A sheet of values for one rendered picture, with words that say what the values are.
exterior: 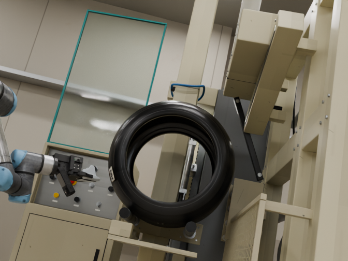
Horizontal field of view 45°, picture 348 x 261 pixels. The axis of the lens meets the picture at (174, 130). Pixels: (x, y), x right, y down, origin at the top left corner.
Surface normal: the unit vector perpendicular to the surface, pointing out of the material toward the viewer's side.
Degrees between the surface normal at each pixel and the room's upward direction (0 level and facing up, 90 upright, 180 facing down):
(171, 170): 90
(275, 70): 162
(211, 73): 90
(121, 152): 91
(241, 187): 90
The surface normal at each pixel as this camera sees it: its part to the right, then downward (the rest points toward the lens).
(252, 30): -0.02, -0.29
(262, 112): -0.20, 0.80
